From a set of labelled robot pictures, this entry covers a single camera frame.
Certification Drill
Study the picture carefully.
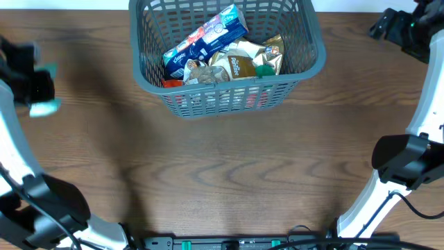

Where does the right black cable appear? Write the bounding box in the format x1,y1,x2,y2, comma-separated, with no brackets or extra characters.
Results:
353,190,444,239

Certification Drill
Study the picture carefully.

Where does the grey plastic basket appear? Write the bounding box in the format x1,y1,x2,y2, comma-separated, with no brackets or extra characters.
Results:
128,0,326,118

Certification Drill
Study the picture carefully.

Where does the Kleenex tissue multipack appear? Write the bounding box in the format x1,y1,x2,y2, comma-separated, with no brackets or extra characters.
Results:
163,4,248,79

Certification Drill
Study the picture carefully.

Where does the green lid jar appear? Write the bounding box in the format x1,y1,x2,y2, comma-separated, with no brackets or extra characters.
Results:
255,65,275,78

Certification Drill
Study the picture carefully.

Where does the orange pasta packet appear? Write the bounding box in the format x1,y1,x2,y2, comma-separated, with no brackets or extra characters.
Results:
161,78,271,109

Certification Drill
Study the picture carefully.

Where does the black cable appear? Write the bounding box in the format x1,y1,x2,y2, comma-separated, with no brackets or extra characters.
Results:
353,190,444,239
0,166,84,250

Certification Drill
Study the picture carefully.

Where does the left black cable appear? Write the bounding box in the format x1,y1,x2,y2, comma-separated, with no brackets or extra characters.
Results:
0,166,84,250

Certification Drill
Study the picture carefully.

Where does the small teal tissue packet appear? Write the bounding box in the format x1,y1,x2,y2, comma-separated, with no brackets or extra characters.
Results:
29,63,62,118

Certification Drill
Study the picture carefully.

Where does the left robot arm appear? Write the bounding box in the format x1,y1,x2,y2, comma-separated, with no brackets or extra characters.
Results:
1,37,130,249

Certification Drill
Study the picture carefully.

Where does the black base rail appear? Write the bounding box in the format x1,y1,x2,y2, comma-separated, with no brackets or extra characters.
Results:
142,233,402,250

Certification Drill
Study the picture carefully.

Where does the brown Pantree snack pouch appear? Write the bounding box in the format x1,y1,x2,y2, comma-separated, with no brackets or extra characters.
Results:
183,56,256,85

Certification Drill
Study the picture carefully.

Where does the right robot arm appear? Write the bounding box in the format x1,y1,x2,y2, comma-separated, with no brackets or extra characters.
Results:
331,0,443,239

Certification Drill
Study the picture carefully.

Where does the gold coffee bag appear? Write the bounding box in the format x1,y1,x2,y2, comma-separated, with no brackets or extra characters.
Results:
207,33,285,76

